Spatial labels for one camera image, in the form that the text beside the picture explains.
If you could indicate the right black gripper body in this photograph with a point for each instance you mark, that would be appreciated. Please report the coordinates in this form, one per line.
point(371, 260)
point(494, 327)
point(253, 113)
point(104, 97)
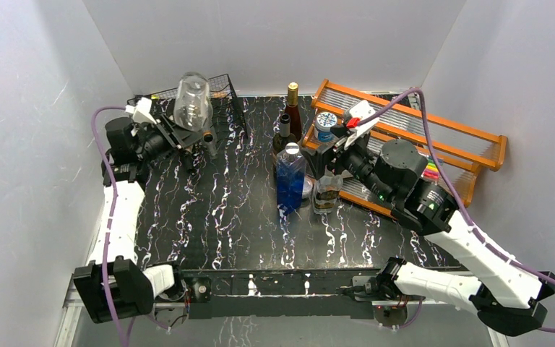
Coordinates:
point(354, 159)

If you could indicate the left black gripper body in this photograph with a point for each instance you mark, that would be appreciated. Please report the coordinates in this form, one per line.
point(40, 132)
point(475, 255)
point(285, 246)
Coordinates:
point(172, 138)

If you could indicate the dark green labelled wine bottle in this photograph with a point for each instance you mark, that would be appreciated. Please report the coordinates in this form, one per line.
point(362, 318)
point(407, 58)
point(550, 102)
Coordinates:
point(187, 161)

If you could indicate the slim clear glass bottle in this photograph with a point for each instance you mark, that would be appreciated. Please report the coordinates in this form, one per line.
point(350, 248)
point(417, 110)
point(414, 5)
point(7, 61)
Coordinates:
point(210, 144)

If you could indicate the clear bottle black gold cap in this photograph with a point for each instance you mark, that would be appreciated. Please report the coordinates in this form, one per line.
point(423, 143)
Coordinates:
point(325, 193)

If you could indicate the clear bottle blue label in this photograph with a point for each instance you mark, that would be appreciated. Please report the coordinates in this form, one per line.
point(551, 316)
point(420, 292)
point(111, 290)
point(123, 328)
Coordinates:
point(193, 109)

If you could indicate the green bottle silver cap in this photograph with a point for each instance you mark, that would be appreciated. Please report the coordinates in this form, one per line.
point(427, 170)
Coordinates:
point(283, 136)

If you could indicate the dark red wine bottle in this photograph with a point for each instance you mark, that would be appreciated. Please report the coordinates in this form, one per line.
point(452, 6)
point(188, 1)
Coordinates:
point(292, 110)

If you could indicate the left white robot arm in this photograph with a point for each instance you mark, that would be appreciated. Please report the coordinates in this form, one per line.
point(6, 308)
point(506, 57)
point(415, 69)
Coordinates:
point(112, 285)

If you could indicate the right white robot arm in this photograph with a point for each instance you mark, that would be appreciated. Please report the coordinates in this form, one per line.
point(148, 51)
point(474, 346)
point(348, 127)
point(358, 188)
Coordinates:
point(502, 296)

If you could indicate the orange wooden shelf rack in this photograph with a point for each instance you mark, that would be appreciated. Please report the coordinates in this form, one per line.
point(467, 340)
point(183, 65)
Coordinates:
point(463, 151)

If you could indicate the small clear glitter cup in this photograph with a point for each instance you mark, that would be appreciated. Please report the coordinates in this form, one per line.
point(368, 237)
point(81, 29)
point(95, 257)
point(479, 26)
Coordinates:
point(307, 187)

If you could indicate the blue white lidded jar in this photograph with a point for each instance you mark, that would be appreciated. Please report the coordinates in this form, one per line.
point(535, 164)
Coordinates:
point(323, 123)

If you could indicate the coloured marker pen set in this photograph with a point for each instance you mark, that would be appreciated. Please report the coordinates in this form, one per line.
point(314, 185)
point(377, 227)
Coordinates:
point(431, 171)

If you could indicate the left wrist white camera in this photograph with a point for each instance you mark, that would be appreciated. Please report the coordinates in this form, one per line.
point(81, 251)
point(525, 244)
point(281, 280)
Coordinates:
point(142, 112)

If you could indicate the wrist white camera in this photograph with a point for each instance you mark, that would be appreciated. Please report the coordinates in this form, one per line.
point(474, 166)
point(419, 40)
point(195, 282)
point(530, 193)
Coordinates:
point(359, 119)
point(142, 112)

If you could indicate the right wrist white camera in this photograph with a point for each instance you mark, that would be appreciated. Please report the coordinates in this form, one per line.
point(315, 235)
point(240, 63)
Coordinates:
point(359, 119)

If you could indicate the black wire wine rack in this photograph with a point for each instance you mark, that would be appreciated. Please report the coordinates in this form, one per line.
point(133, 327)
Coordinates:
point(229, 118)

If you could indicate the aluminium base frame rail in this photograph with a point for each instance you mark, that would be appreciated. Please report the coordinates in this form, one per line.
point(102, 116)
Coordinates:
point(300, 308)

